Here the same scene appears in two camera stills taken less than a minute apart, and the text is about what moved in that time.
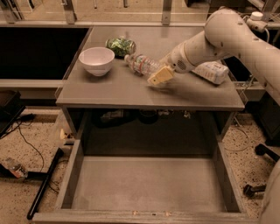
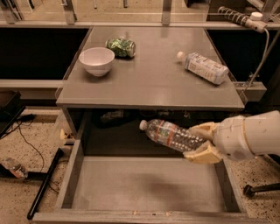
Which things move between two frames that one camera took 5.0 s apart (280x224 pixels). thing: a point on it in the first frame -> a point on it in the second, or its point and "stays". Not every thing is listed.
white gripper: x=178 y=60 -> x=230 y=136
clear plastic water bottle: x=143 y=65 -> x=171 y=135
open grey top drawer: x=149 y=190 stays
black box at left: x=10 y=109 stays
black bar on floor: x=45 y=176 stays
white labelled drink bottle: x=212 y=72 stays
